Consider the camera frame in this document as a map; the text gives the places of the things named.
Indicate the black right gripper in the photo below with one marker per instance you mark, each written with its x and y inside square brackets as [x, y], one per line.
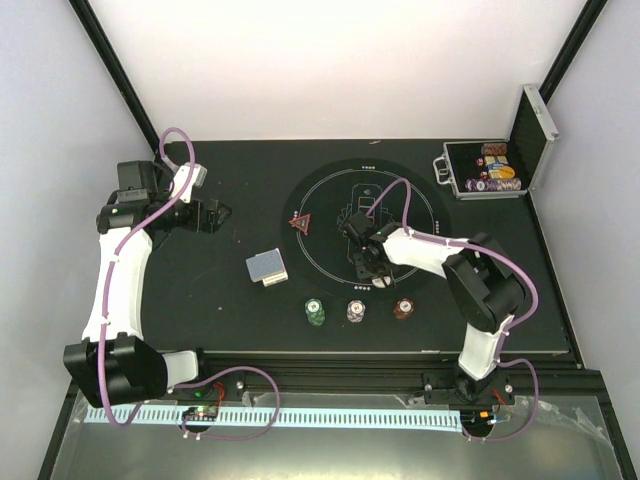
[363, 273]

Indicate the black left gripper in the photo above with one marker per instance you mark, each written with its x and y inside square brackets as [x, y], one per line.
[196, 224]

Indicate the blue poker chip stack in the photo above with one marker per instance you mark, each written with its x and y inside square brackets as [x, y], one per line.
[355, 311]

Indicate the red poker chip stack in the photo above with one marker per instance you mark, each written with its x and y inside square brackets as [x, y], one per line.
[403, 309]

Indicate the green poker chip stack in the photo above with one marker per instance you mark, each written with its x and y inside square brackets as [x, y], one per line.
[314, 311]

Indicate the white dealer button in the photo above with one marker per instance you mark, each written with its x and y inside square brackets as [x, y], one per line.
[379, 283]

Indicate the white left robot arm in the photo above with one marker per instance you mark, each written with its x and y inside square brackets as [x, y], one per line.
[112, 364]

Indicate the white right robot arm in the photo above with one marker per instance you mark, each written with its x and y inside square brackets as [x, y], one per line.
[486, 289]

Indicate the round black poker mat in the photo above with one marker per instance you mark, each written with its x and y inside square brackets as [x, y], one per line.
[345, 209]

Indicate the red triangle marker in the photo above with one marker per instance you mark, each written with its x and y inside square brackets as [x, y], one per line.
[301, 223]

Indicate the black left motor block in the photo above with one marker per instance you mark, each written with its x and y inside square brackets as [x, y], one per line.
[137, 181]

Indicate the purple chips row in case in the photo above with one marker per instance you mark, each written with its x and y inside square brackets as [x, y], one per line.
[493, 185]

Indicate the aluminium poker case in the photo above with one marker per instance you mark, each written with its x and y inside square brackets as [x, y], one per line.
[530, 144]

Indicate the card boxes in case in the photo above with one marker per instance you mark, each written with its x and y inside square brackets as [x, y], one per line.
[498, 167]

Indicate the brown chips row in case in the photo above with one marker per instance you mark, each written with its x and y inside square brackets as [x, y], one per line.
[494, 149]

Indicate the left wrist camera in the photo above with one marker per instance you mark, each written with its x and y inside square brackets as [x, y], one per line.
[185, 182]

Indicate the black aluminium rail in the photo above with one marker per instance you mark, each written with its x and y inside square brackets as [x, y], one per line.
[558, 375]

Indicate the white slotted cable duct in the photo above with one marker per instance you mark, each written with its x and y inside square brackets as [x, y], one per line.
[259, 417]

